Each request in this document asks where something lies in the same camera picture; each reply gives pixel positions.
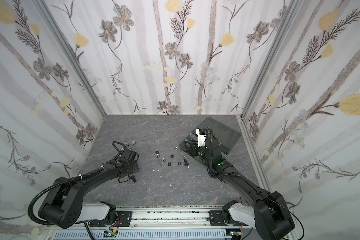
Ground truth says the grey compartment organizer box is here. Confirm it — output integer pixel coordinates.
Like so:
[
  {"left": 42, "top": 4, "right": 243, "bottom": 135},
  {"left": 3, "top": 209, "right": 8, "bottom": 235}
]
[{"left": 180, "top": 117, "right": 241, "bottom": 159}]

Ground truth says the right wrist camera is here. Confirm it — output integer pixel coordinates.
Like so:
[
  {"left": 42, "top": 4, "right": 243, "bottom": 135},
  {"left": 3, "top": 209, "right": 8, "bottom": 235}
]
[{"left": 196, "top": 129, "right": 208, "bottom": 148}]

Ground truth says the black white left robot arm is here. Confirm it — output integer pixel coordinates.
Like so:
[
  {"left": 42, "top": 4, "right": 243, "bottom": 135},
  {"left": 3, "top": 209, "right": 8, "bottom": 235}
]
[{"left": 28, "top": 141, "right": 139, "bottom": 229}]

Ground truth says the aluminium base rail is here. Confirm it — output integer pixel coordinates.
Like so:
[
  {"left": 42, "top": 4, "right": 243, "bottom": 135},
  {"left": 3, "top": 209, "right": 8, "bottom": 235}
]
[{"left": 44, "top": 205, "right": 298, "bottom": 240}]

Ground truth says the black screw with silver head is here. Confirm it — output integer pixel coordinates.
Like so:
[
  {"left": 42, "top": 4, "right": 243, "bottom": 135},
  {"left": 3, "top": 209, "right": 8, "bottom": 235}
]
[{"left": 183, "top": 156, "right": 189, "bottom": 167}]

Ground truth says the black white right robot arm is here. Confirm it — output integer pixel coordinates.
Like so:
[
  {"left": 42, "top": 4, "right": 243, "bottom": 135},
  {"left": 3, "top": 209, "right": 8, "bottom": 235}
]
[{"left": 180, "top": 128, "right": 300, "bottom": 240}]

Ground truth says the white slotted cable duct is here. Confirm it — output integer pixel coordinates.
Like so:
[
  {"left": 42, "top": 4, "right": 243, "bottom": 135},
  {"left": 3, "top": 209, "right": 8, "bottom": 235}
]
[{"left": 53, "top": 229, "right": 232, "bottom": 240}]

